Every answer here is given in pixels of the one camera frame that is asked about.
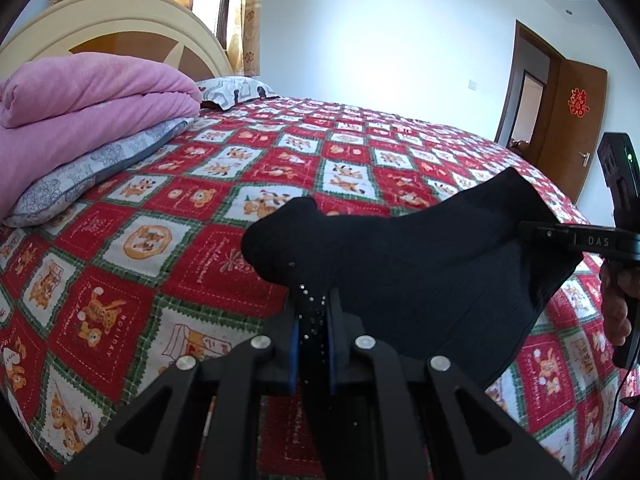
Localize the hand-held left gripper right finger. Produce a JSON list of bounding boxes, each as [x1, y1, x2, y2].
[[325, 296, 576, 480]]

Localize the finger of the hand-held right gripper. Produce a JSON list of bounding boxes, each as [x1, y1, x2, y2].
[[517, 221, 577, 252]]

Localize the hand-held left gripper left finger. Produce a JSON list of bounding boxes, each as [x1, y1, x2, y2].
[[60, 304, 302, 480]]

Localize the black pants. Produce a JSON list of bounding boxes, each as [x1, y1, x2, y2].
[[241, 167, 585, 480]]

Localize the person's right hand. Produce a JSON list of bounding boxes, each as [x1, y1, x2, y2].
[[599, 259, 633, 347]]

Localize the brown wooden door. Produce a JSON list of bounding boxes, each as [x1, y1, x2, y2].
[[537, 57, 609, 206]]

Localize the red paper door decoration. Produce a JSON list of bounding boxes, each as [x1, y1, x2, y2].
[[567, 87, 591, 119]]

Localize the red checkered printed blanket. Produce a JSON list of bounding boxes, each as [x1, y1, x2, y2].
[[0, 95, 632, 480]]

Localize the grey patterned pillow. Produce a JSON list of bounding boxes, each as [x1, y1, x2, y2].
[[2, 116, 196, 229]]

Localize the white patterned pillow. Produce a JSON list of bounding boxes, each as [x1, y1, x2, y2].
[[194, 75, 281, 112]]

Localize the folded pink blanket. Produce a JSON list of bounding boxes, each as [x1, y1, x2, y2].
[[0, 56, 202, 219]]

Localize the yellow patterned curtain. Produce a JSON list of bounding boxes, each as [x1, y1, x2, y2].
[[50, 0, 264, 79]]

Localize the window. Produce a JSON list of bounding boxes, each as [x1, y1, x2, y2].
[[192, 0, 249, 56]]

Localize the cream wooden headboard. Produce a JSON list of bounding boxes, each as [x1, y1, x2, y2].
[[0, 0, 235, 80]]

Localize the brown door frame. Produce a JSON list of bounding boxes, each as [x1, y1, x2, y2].
[[494, 19, 564, 154]]

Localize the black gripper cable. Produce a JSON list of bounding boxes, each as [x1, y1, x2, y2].
[[585, 366, 634, 480]]

